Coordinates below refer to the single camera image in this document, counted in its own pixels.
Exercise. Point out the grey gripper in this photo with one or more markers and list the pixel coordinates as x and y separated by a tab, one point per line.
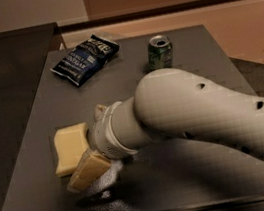
104	138

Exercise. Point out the yellow sponge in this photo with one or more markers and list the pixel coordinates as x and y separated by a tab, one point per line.
70	144

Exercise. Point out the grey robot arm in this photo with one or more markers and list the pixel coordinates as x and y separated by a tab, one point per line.
176	103

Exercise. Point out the green soda can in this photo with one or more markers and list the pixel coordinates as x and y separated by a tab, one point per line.
160	52

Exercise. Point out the blue chip bag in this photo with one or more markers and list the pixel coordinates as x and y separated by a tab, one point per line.
86	59

